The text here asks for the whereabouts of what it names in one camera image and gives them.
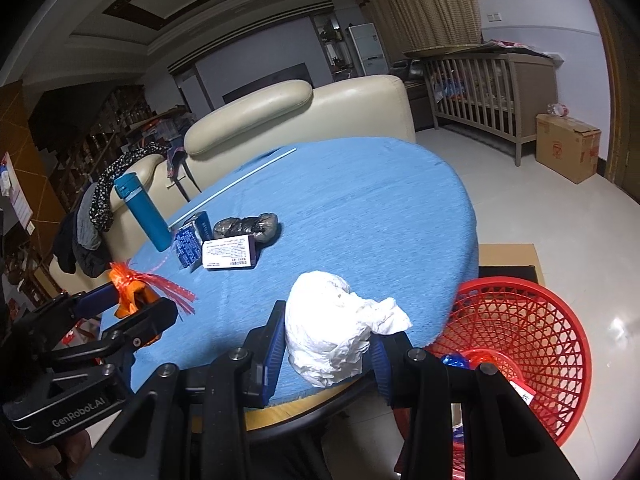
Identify torn blue foil carton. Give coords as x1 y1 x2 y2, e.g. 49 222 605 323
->
171 211 217 268

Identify wall calendar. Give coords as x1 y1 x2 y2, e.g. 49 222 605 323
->
0 152 33 226

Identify black wall television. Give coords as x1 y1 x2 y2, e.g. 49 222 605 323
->
221 62 314 106

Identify white printed paper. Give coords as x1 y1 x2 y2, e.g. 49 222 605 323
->
507 379 538 406

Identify blue tablecloth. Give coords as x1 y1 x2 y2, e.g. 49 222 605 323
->
100 136 478 406

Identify white labelled medicine box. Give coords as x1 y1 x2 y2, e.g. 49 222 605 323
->
201 234 259 272

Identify black leather armchair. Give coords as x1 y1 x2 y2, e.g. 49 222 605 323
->
389 57 436 130

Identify black plastic bag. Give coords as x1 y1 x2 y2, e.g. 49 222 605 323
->
213 212 281 246

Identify black floral cloth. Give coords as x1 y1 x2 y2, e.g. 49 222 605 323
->
89 142 168 233

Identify red plastic basket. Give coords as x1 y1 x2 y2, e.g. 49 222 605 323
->
425 279 592 448

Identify dark wooden shelves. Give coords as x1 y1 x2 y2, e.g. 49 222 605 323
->
27 85 151 211

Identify beige curtain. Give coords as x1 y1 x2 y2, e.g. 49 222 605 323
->
352 0 483 63

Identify orange red plastic wrapper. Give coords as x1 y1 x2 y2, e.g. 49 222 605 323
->
109 260 197 320

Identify grey knit cloth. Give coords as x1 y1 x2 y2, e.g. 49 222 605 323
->
72 182 103 251

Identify white standing air conditioner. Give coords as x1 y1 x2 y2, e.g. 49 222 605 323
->
347 22 390 78

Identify thin white plastic tube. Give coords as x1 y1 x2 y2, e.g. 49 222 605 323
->
167 147 297 228

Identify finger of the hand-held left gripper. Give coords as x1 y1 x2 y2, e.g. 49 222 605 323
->
15 280 123 356
45 298 179 376

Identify cream leather sofa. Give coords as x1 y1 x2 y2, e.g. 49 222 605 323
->
47 74 417 291

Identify white tissue paper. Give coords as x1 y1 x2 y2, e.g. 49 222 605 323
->
284 270 413 388

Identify wooden baby crib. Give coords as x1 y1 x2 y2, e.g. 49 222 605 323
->
422 52 558 167

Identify flat floor cardboard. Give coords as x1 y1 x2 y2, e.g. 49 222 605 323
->
477 243 543 286

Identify black jacket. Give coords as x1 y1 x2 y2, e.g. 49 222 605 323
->
52 210 113 278

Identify blue thermos bottle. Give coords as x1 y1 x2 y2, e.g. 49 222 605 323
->
113 172 173 252

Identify brown cardboard box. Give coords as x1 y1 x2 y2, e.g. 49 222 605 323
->
536 113 602 185

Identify glass display cabinet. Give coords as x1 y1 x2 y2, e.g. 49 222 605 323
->
312 12 353 81

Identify red printed bag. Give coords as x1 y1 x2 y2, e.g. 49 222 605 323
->
482 39 551 58

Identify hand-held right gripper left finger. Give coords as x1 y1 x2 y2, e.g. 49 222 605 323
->
107 300 288 480

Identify dark strapped bag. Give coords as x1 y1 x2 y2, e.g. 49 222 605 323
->
165 142 201 196

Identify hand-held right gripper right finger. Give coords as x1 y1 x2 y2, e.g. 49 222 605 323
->
367 332 581 480

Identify flat woven tray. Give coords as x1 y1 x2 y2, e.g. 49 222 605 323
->
402 42 493 59

